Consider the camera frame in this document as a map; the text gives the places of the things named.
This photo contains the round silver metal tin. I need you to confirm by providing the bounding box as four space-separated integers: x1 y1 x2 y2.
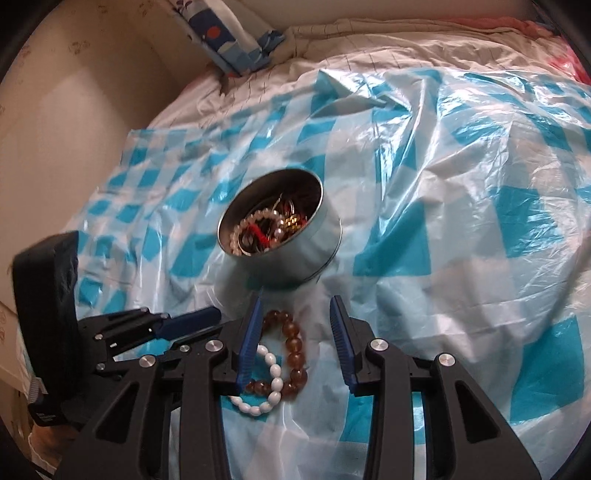
217 168 342 289

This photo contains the blue white checkered plastic sheet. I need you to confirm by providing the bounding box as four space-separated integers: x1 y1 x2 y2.
68 68 590 479

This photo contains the blue white patterned curtain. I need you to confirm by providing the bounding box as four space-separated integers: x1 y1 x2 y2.
169 0 284 77

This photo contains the striped beige bed sheet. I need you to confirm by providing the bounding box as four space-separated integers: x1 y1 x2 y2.
150 17 574 128

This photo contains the red white checkered plastic bag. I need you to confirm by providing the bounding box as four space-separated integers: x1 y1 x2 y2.
551 38 591 85

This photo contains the white bead bracelet in tin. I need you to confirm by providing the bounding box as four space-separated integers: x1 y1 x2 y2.
228 208 286 257

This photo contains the brown amber bead bracelet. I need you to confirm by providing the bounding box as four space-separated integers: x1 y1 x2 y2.
244 309 310 399

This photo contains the white pearl bead bracelet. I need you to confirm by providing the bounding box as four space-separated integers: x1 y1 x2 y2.
227 343 285 418

